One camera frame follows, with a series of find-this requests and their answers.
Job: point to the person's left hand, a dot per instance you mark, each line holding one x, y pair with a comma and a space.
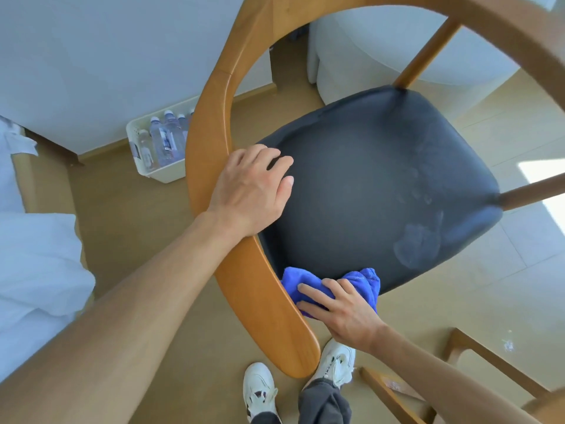
245, 194

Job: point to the person's right hand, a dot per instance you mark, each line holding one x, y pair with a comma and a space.
348, 317

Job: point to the person's right thumb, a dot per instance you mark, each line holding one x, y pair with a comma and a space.
311, 309

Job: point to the person's right middle finger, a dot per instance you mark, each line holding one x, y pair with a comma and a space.
336, 286

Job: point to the person's left little finger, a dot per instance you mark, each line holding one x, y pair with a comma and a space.
262, 150

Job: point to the person's left middle finger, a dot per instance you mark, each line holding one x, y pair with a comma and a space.
284, 187

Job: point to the blue cleaning cloth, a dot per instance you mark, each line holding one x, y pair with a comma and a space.
293, 282

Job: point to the wooden chair with black seat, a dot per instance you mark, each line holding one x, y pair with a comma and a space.
375, 172

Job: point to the person's right forearm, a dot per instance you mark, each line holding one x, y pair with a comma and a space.
441, 384

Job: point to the person's left forearm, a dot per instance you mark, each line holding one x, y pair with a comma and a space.
123, 322

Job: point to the person's white right shoe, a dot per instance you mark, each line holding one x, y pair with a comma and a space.
335, 359

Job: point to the person's white shoe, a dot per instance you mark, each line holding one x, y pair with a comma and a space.
258, 388
335, 359

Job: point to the clear water bottle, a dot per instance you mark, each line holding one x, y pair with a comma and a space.
175, 132
183, 125
161, 141
145, 150

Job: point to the person's grey right trouser leg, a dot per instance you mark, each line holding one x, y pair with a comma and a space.
322, 404

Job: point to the person's grey trouser leg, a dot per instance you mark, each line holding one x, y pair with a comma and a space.
267, 418
322, 404

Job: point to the person's white left shoe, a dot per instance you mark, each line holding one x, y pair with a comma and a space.
258, 388

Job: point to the white plastic bin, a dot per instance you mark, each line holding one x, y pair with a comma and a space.
163, 174

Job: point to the person's grey left trouser leg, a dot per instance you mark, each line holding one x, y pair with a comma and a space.
267, 418

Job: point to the white upholstered ottoman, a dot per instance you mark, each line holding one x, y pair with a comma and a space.
375, 39

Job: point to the white pillow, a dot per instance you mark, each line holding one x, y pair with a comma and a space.
11, 172

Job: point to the white duvet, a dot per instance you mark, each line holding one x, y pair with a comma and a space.
35, 269

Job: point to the light wooden chair frame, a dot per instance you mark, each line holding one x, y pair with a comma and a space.
485, 358

